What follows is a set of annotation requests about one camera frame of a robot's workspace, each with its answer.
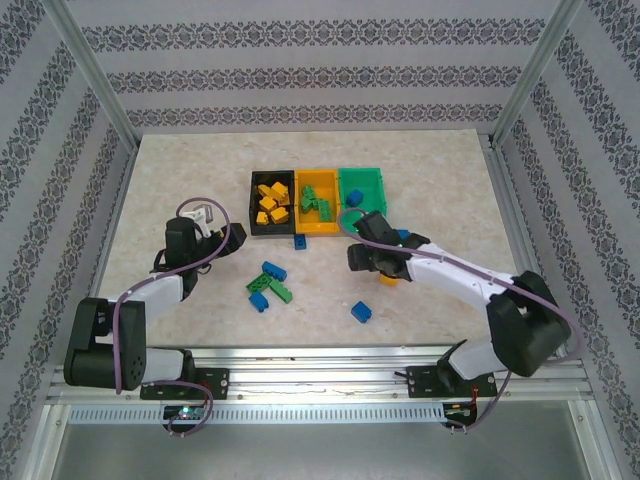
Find grey metal shelf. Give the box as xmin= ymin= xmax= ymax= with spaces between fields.
xmin=19 ymin=402 xmax=624 ymax=480

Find green plastic bin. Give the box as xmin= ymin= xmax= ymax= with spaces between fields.
xmin=338 ymin=166 xmax=390 ymax=221

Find aluminium frame post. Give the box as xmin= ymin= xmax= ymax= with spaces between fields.
xmin=492 ymin=0 xmax=584 ymax=146
xmin=39 ymin=0 xmax=142 ymax=150

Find aluminium mounting rail beams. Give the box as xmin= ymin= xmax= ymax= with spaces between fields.
xmin=47 ymin=343 xmax=599 ymax=404

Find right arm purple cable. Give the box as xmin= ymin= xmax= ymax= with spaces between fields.
xmin=337 ymin=208 xmax=585 ymax=435

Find aluminium side rail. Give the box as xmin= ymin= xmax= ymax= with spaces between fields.
xmin=47 ymin=142 xmax=144 ymax=401
xmin=477 ymin=130 xmax=599 ymax=386

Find black plastic bin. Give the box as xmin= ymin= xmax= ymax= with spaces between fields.
xmin=248 ymin=169 xmax=297 ymax=237

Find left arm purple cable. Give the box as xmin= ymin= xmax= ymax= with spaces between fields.
xmin=112 ymin=197 xmax=234 ymax=439

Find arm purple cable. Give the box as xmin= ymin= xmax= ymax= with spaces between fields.
xmin=112 ymin=197 xmax=234 ymax=439
xmin=337 ymin=208 xmax=585 ymax=435

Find long blue lego brick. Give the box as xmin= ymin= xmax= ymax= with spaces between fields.
xmin=261 ymin=261 xmax=289 ymax=283

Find slotted grey cable duct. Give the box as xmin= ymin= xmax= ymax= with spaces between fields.
xmin=66 ymin=402 xmax=446 ymax=426

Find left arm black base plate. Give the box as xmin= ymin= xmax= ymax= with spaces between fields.
xmin=139 ymin=367 xmax=230 ymax=401

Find yellow plastic bin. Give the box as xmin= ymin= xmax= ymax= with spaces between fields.
xmin=293 ymin=168 xmax=347 ymax=236

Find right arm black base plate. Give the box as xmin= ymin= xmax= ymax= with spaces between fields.
xmin=407 ymin=364 xmax=499 ymax=400

